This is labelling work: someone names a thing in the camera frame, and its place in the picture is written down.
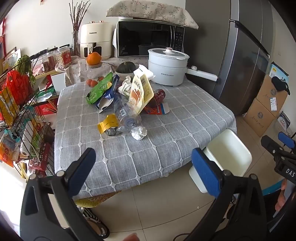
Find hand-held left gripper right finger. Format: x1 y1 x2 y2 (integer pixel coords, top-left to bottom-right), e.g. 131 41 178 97
185 148 270 241

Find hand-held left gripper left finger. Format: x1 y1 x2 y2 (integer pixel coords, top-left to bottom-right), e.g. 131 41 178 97
20 147 104 241

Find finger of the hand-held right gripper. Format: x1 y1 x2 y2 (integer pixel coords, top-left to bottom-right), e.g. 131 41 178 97
278 132 296 154
261 136 284 163

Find white plastic bin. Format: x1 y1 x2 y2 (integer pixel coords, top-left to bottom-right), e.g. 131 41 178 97
188 129 252 194

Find yellow foil wrapper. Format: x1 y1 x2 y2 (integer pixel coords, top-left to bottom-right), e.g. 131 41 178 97
97 113 121 137

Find silver foil ball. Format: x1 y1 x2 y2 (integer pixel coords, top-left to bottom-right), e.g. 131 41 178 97
131 125 148 141

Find clear plastic bottle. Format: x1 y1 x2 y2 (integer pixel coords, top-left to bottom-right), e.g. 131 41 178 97
113 94 142 133

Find blue orange carton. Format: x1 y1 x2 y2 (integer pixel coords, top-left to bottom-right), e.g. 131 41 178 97
145 102 170 115

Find blue snack box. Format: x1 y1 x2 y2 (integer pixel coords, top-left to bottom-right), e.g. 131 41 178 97
95 74 120 113

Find yellow snack packet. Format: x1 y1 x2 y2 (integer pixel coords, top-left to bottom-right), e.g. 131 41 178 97
128 74 155 114

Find person's right hand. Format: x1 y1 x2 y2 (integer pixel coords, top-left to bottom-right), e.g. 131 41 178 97
275 179 289 211

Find blue black printed bag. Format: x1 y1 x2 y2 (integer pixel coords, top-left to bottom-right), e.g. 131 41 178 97
276 111 292 135

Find brown cardboard box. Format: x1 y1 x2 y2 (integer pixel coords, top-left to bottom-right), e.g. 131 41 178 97
244 98 281 137
254 74 288 117

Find yellow patterned cushion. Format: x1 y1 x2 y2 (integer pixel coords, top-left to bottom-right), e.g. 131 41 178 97
75 190 122 208

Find red packaged boxes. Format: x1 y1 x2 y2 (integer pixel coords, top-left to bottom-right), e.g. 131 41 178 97
28 141 55 177

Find patterned slipper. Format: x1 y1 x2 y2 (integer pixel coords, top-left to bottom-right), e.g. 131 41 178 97
83 207 110 240

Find person's dark clothing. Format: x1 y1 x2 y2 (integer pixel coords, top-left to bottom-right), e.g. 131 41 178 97
261 190 296 241

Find grey checked tablecloth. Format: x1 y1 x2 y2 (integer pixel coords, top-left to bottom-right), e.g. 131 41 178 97
54 57 237 200

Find blue yellow printed box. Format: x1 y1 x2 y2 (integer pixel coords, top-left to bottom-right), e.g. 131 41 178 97
268 61 289 82

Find flat red box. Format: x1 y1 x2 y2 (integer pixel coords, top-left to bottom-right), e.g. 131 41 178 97
35 104 57 115

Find grey refrigerator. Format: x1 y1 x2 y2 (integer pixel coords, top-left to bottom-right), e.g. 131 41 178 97
185 0 271 116

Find green snack bag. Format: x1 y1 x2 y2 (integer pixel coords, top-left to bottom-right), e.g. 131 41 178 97
86 72 114 105

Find red cartoon drink can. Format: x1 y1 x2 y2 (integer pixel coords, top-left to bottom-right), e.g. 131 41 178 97
146 89 166 109

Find crumpled printed paper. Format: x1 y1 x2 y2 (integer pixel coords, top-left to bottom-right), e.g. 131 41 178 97
118 75 133 96

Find yellow carton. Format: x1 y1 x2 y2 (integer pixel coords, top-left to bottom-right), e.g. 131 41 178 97
0 89 20 126

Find white bowl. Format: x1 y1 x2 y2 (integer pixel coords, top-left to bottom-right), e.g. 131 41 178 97
114 68 139 80

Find red plastic bag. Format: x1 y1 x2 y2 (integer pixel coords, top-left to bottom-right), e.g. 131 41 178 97
6 70 35 105

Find white electric cooking pot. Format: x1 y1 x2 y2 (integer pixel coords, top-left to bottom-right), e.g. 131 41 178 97
148 47 219 87

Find dark green pumpkin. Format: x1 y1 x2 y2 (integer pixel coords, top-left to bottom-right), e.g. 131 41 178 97
116 61 136 74

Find large orange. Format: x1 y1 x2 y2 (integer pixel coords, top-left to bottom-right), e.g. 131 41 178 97
86 52 102 66

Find clear jar of red snacks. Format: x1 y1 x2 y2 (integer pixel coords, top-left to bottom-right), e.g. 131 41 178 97
41 51 56 72

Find clear jar with red label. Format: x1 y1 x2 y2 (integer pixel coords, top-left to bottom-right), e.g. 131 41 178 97
55 46 72 69

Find green leafy plant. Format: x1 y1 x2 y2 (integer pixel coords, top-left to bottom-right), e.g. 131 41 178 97
15 55 36 84

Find glass vase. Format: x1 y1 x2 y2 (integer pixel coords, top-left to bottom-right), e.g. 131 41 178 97
72 31 81 56

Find cream air fryer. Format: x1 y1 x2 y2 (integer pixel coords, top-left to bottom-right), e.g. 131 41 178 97
79 21 112 60

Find black microwave oven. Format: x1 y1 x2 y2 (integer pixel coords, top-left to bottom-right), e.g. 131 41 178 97
115 19 185 58

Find dry branch bundle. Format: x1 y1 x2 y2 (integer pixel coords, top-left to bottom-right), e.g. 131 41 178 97
69 0 91 35

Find red hanging ornament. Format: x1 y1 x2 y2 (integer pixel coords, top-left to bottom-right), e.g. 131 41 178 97
0 17 7 57

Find floral padded cover cloth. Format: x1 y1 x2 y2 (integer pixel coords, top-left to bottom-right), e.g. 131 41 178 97
106 0 199 30

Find black wire rack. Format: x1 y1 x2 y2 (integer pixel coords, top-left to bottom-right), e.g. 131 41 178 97
0 54 56 173

